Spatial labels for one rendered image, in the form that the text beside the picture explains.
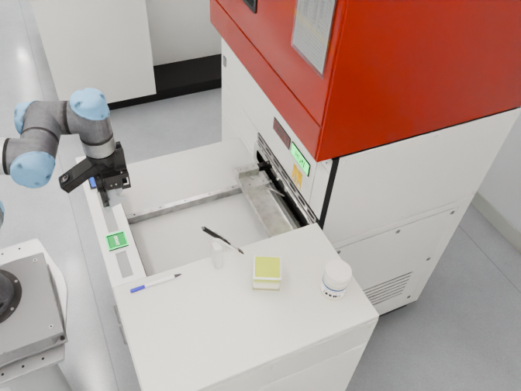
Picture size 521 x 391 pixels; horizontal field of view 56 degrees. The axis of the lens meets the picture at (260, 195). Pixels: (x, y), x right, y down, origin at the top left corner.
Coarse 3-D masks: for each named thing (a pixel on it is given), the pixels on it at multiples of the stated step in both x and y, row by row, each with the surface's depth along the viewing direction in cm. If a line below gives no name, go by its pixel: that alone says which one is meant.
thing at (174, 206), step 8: (208, 192) 171; (216, 192) 172; (224, 192) 172; (232, 192) 174; (240, 192) 176; (184, 200) 168; (192, 200) 168; (200, 200) 170; (208, 200) 172; (152, 208) 165; (160, 208) 165; (168, 208) 166; (176, 208) 167; (184, 208) 169; (128, 216) 162; (136, 216) 162; (144, 216) 164; (152, 216) 165
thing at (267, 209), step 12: (240, 180) 172; (264, 192) 169; (252, 204) 165; (264, 204) 165; (276, 204) 165; (264, 216) 161; (276, 216) 161; (264, 228) 160; (276, 228) 158; (288, 228) 158
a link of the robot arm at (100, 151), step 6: (114, 138) 114; (84, 144) 111; (102, 144) 111; (108, 144) 112; (114, 144) 114; (84, 150) 113; (90, 150) 111; (96, 150) 111; (102, 150) 112; (108, 150) 113; (114, 150) 115; (90, 156) 113; (96, 156) 113; (102, 156) 113
